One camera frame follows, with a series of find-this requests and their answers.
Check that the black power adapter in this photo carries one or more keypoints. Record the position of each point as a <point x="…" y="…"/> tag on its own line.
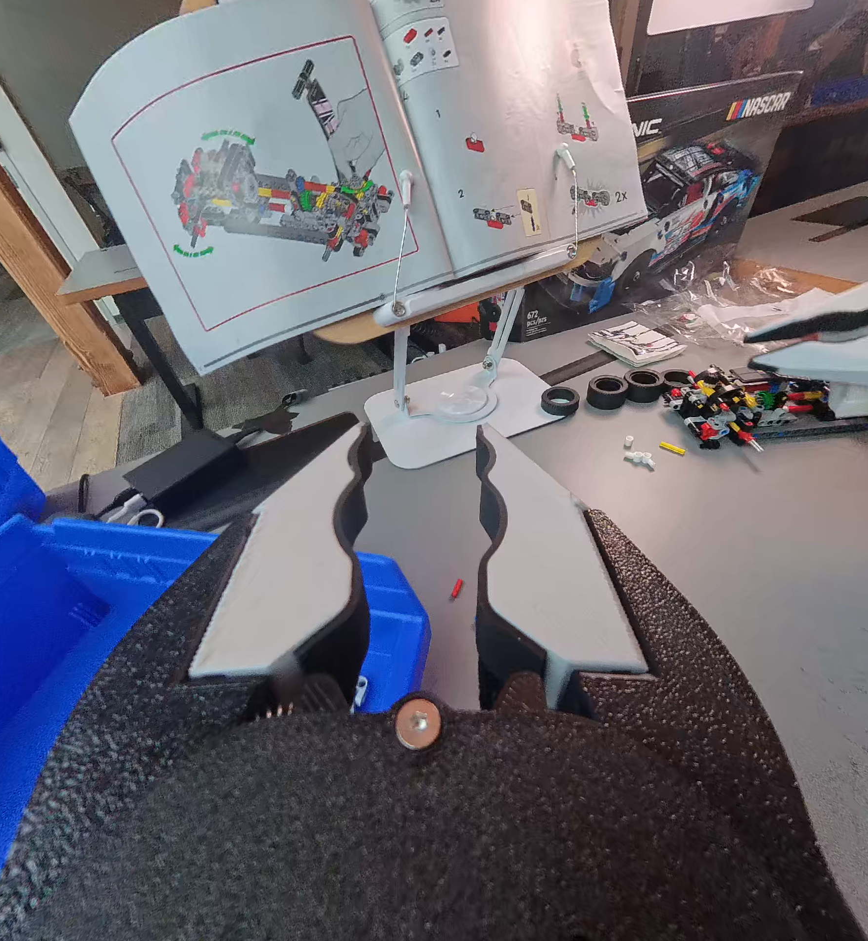
<point x="184" y="459"/>

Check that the black rubber tire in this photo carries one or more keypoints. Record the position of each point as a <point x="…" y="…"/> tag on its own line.
<point x="643" y="395"/>
<point x="670" y="384"/>
<point x="560" y="410"/>
<point x="605" y="401"/>

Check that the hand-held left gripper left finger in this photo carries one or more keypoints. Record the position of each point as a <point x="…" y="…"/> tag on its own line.
<point x="287" y="588"/>

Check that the toy car chassis model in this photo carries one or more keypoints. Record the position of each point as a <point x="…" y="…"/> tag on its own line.
<point x="728" y="408"/>

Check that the grey desk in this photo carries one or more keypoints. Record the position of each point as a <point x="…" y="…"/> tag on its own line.
<point x="735" y="551"/>

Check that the clear plastic bag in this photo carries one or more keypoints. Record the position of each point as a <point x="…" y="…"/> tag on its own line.
<point x="757" y="294"/>

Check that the sticker sheet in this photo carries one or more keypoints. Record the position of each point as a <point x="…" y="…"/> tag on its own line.
<point x="636" y="342"/>

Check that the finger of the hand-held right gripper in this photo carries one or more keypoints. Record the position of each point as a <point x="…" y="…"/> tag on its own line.
<point x="867" y="298"/>
<point x="845" y="364"/>

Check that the small grey connector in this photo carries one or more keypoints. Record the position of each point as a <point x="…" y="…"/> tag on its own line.
<point x="360" y="689"/>

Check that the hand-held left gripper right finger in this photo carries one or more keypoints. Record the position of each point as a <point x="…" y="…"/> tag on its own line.
<point x="559" y="588"/>

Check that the instruction booklet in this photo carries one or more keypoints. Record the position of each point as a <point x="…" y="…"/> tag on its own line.
<point x="257" y="110"/>

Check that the blue plastic bin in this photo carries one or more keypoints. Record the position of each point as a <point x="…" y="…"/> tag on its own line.
<point x="37" y="625"/>
<point x="0" y="470"/>

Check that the wooden post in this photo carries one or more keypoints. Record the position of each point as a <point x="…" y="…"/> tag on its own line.
<point x="29" y="257"/>

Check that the office table black legs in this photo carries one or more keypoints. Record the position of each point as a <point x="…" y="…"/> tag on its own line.
<point x="103" y="268"/>

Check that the black set box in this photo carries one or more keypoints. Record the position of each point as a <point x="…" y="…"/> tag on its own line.
<point x="698" y="220"/>

